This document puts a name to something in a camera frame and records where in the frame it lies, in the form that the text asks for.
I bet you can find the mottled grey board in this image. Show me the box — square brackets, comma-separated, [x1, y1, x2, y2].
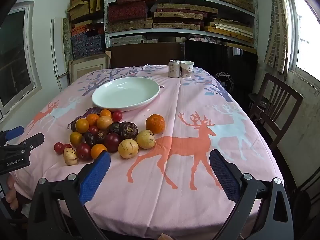
[62, 17, 74, 63]

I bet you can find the person's left hand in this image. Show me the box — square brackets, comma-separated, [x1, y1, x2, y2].
[6, 174, 19, 210]

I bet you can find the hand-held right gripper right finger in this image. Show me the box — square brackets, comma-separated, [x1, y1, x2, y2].
[209, 149, 294, 240]

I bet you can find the beige picture frame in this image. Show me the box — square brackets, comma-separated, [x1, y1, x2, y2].
[69, 51, 111, 84]

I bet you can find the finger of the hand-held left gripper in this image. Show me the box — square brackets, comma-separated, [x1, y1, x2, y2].
[4, 126, 25, 141]
[10, 133, 45, 153]

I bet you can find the bright window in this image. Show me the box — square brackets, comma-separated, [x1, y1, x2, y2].
[287, 0, 320, 74]

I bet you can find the black round stool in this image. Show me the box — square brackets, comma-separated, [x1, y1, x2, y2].
[249, 92, 270, 113]

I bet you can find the stack of tan woven boxes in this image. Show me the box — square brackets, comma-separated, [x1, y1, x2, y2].
[107, 0, 255, 30]

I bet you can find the striped yellow pepino melon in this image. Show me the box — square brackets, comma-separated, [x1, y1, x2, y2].
[118, 139, 139, 159]

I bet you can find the grey woven flat box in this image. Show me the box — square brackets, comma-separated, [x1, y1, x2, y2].
[110, 35, 158, 46]

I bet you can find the black panel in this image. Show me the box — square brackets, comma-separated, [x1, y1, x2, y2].
[184, 40, 258, 98]

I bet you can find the stack of blue patterned boxes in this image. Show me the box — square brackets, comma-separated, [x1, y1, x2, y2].
[71, 34, 105, 60]

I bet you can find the white board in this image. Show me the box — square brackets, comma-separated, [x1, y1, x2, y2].
[51, 17, 69, 78]

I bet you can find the orange patterned box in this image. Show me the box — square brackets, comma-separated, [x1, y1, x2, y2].
[71, 24, 104, 37]

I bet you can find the pale yellow round fruit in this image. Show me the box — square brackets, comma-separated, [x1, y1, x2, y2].
[96, 116, 113, 130]

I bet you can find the dark wooden chair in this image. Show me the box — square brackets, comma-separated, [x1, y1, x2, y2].
[249, 72, 304, 150]

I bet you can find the white framed window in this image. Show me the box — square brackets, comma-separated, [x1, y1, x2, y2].
[0, 1, 42, 122]

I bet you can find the dark red patterned box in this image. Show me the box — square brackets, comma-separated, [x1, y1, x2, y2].
[108, 1, 148, 23]

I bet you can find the yellow cherry tomato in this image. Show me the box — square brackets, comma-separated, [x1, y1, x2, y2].
[75, 118, 90, 134]
[69, 131, 83, 147]

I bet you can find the orange mandarin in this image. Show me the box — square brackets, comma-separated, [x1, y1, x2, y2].
[146, 114, 166, 134]

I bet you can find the white metal shelf rack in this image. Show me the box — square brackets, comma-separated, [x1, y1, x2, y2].
[104, 0, 258, 49]

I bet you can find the white plate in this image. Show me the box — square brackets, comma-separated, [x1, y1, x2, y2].
[91, 77, 160, 112]

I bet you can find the dark red tomato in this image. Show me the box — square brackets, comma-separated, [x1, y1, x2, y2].
[76, 143, 92, 161]
[104, 132, 121, 153]

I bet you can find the small yellow pepino melon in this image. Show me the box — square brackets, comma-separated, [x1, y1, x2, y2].
[63, 148, 78, 166]

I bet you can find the brick pattern curtain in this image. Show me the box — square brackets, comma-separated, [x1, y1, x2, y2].
[264, 0, 292, 74]

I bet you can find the stack of pale wooden frames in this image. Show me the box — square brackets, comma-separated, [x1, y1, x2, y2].
[204, 17, 254, 42]

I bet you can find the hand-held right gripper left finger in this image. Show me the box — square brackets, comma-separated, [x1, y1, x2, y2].
[27, 151, 111, 240]

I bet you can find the brown board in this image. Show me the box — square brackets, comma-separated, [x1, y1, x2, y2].
[110, 42, 185, 68]

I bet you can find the white paper cup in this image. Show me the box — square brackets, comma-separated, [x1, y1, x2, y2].
[180, 60, 195, 79]

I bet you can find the stack of yellow wooden boxes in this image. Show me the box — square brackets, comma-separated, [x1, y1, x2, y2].
[67, 0, 103, 22]

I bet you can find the pink deer print tablecloth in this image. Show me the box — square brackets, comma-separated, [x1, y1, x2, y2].
[5, 65, 285, 239]

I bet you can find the pale drink can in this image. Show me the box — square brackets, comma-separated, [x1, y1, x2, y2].
[168, 59, 181, 78]

